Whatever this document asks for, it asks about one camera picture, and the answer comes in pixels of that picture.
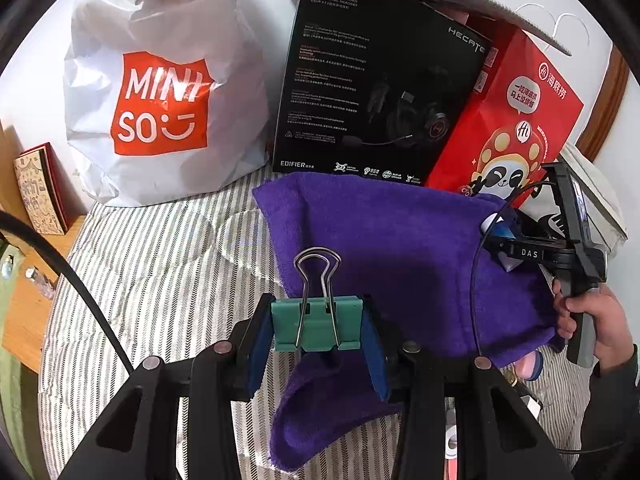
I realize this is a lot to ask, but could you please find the green binder clip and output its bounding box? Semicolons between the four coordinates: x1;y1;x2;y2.
271;247;363;353

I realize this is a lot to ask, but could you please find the white charger cube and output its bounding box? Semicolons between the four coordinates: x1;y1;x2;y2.
521;394;542;419

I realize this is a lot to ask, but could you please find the blue white bottle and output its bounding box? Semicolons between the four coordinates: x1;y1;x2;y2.
480;212;515;249

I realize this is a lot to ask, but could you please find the white tape roll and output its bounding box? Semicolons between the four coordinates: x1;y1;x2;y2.
445;425;458;460

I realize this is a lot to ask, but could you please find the pink blue eraser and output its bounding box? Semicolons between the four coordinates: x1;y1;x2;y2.
514;350;544;382

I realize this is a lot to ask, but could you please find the person right hand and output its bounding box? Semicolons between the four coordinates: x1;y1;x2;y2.
552;278;634;374

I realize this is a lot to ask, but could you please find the white Nike waist bag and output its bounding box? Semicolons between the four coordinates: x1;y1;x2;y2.
520;144;628;260

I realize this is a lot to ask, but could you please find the purple towel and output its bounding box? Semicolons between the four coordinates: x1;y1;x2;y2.
254;172;558;471

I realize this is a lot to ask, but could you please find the red panda paper bag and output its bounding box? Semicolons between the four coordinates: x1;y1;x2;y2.
426;13;584;200

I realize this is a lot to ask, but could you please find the patterned brown book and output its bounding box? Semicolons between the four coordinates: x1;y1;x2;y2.
13;142;70;235

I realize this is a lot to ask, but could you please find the white Miniso plastic bag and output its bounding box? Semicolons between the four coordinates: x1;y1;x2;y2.
64;0;269;207

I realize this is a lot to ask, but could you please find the black headset box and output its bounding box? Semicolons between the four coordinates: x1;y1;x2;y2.
264;0;574;188

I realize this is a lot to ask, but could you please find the brown wooden door frame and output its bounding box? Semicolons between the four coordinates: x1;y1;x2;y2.
576;44;630;162

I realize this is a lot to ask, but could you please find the black cable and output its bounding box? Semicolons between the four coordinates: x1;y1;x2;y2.
0;209;137;376

